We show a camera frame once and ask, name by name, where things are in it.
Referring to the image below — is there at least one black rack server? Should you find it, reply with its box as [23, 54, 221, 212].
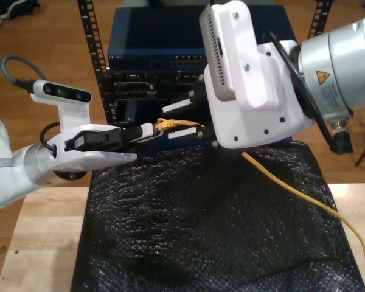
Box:
[109, 70, 207, 100]

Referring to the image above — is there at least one black bubble-wrap mat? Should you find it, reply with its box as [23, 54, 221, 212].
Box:
[69, 142, 365, 292]

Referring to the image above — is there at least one blue network switch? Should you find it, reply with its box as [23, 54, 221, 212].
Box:
[106, 5, 297, 72]

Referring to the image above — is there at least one black rack frame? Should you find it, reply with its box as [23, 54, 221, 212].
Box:
[77, 0, 334, 134]

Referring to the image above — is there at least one blue base box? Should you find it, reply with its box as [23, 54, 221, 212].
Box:
[138, 138, 220, 149]

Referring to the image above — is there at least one yellow network cable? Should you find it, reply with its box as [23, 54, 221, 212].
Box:
[156, 117, 365, 290]

